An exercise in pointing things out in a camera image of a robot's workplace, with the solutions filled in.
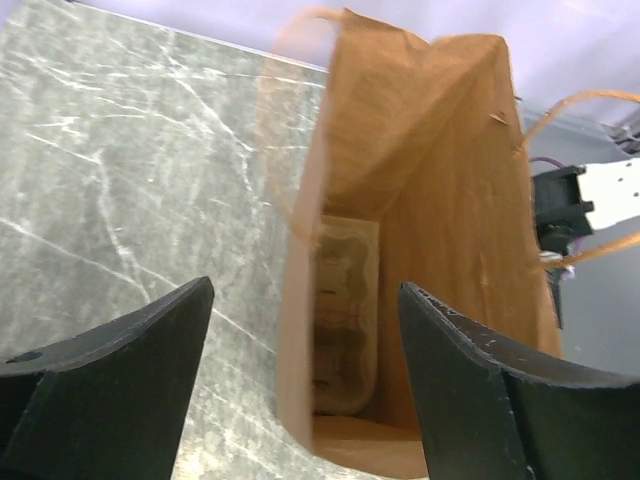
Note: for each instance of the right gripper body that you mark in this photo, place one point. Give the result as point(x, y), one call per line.
point(559, 210)

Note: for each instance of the brown paper bag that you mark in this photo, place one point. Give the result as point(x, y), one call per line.
point(418, 172)

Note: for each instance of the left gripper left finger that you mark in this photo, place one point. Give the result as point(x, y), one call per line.
point(109, 403)

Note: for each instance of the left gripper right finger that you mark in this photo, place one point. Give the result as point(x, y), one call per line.
point(490, 407)

